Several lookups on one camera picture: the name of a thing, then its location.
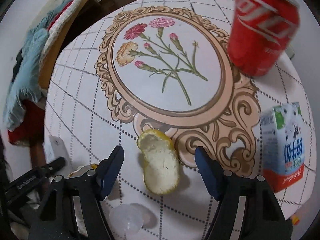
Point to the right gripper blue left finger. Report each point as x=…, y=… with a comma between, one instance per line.
x=107, y=172

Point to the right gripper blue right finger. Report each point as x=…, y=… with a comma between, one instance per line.
x=211, y=173

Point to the white yellow wrapper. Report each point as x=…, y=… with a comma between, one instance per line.
x=81, y=170

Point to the yellow citrus peel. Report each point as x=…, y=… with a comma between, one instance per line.
x=161, y=171

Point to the small milk carton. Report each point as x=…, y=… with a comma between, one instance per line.
x=283, y=145

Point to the clear plastic cup lid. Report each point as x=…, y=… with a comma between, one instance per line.
x=131, y=218

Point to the red bed sheet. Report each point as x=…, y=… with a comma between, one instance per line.
x=32, y=127

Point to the light blue blanket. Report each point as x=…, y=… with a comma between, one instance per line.
x=25, y=85

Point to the floral patterned tablecloth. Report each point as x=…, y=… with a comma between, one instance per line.
x=163, y=64

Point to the red cola can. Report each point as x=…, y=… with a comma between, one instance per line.
x=261, y=31

